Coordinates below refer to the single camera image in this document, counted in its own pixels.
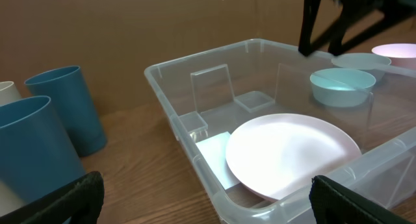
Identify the grey plastic bowl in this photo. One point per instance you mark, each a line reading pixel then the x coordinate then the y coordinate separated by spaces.
pixel 362 61

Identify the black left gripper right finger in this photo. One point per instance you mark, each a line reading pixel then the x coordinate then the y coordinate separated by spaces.
pixel 332 203

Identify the cream cup far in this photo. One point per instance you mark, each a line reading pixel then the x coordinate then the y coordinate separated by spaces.
pixel 8 93

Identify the dark blue cup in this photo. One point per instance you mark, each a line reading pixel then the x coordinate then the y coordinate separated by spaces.
pixel 37 156
pixel 71 99

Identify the dark blue cup near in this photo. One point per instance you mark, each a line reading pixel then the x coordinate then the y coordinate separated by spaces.
pixel 37 156

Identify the pink plastic bowl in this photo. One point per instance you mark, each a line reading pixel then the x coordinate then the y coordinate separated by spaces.
pixel 401 55

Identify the light blue plastic bowl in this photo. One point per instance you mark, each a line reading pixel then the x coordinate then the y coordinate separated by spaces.
pixel 341 87

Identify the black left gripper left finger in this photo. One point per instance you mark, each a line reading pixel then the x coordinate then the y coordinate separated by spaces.
pixel 79 202

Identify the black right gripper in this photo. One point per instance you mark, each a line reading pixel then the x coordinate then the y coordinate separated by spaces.
pixel 394 12

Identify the dark blue cup far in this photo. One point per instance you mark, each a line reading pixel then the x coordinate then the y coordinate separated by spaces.
pixel 71 99

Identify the pink plastic plate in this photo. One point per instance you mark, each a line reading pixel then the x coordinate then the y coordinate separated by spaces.
pixel 276 154

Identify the white paper card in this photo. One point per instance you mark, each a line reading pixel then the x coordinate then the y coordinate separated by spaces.
pixel 213 150

